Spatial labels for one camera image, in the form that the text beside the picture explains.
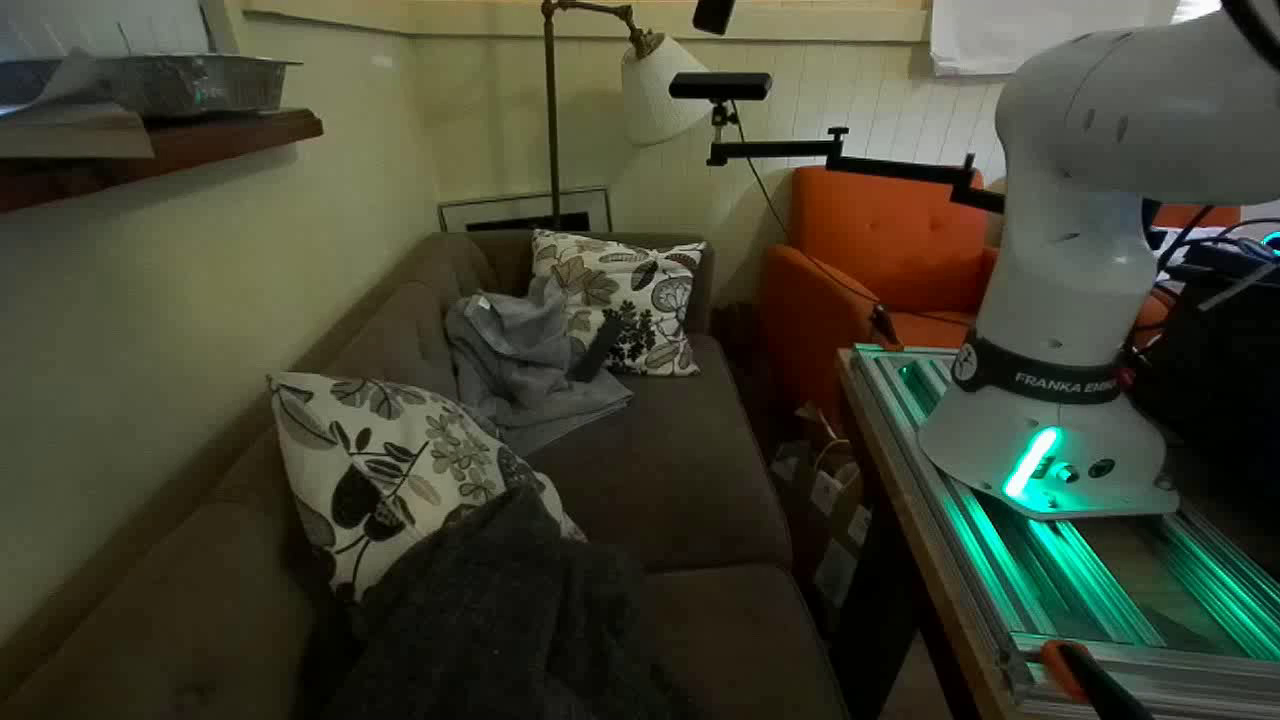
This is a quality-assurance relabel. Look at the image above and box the white pillow black leaf print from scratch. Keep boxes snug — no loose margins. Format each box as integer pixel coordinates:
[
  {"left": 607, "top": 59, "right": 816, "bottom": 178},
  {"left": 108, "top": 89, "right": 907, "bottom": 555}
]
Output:
[{"left": 266, "top": 368, "right": 592, "bottom": 603}]

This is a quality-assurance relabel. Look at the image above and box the white pillow brown floral print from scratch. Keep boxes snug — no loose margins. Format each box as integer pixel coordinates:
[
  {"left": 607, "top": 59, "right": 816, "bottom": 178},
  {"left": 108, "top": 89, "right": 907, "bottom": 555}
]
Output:
[{"left": 524, "top": 223, "right": 711, "bottom": 384}]

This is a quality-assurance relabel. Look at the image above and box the brass floor lamp white shade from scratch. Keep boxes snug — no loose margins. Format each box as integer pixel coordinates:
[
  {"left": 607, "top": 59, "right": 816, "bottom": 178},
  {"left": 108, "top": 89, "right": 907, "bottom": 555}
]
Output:
[{"left": 534, "top": 0, "right": 720, "bottom": 223}]

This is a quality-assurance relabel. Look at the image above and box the orange armchair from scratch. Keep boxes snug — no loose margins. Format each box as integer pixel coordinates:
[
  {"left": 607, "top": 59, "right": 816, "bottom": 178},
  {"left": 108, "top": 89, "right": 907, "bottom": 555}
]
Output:
[{"left": 756, "top": 166, "right": 1249, "bottom": 433}]

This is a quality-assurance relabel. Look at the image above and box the light grey cloth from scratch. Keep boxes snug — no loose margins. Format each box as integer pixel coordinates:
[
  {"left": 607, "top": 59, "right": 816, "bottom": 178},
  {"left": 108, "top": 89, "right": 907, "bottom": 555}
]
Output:
[{"left": 438, "top": 290, "right": 639, "bottom": 462}]

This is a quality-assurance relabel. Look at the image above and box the brown tufted sofa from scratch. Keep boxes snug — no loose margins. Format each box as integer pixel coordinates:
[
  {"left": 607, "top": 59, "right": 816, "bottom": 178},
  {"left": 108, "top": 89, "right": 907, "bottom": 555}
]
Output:
[{"left": 0, "top": 228, "right": 855, "bottom": 720}]

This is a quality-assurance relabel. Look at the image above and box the cardboard box with papers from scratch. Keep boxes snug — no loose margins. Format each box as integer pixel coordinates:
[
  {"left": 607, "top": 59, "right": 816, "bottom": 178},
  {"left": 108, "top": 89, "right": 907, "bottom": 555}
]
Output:
[{"left": 766, "top": 403, "right": 879, "bottom": 620}]

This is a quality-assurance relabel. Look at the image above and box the aluminium foil tray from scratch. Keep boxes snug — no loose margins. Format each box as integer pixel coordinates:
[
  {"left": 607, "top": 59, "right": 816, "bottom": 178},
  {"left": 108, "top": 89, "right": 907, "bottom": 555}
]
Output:
[{"left": 0, "top": 52, "right": 298, "bottom": 123}]

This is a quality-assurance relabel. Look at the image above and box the brown wooden shelf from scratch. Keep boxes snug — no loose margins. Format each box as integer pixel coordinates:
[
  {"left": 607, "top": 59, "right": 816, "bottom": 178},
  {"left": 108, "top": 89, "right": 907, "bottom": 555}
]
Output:
[{"left": 0, "top": 107, "right": 329, "bottom": 216}]

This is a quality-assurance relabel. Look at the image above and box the black electronics equipment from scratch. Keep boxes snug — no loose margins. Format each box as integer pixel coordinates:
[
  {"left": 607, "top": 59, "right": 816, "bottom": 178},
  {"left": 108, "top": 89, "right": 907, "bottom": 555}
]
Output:
[{"left": 1128, "top": 222, "right": 1280, "bottom": 539}]

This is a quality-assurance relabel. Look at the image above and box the dark grey blanket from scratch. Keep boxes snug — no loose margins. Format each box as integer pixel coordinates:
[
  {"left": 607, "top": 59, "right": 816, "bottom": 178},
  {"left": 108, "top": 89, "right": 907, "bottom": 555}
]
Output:
[{"left": 315, "top": 484, "right": 701, "bottom": 720}]

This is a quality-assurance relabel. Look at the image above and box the black bar camera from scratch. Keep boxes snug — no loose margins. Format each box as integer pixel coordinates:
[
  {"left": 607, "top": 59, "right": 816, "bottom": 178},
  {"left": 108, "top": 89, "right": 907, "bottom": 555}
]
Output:
[{"left": 664, "top": 70, "right": 776, "bottom": 107}]

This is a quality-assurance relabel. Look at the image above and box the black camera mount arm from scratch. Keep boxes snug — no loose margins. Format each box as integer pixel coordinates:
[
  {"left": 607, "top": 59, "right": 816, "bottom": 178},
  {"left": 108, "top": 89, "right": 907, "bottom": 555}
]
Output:
[{"left": 702, "top": 123, "right": 1008, "bottom": 216}]

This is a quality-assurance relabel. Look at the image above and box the dark picture frame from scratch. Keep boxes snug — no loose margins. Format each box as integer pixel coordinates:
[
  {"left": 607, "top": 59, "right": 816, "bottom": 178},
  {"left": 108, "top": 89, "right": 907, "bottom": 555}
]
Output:
[{"left": 436, "top": 185, "right": 617, "bottom": 241}]

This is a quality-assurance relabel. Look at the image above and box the aluminium frame robot table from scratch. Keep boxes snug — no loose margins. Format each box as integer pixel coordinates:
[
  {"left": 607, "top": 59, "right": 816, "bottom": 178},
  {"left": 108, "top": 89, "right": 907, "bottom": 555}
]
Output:
[{"left": 836, "top": 341, "right": 1280, "bottom": 720}]

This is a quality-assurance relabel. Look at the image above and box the orange handled clamp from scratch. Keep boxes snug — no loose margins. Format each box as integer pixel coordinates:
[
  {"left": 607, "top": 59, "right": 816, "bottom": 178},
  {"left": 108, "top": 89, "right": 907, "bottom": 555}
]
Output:
[{"left": 1036, "top": 636, "right": 1152, "bottom": 720}]

